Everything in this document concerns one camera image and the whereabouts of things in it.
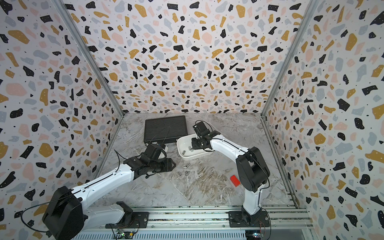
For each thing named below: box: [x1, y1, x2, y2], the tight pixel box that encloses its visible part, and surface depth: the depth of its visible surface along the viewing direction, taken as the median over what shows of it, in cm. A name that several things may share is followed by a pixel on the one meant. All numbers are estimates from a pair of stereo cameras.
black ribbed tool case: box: [144, 115, 188, 145], surface depth 108 cm
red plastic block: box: [230, 175, 241, 187], surface depth 87 cm
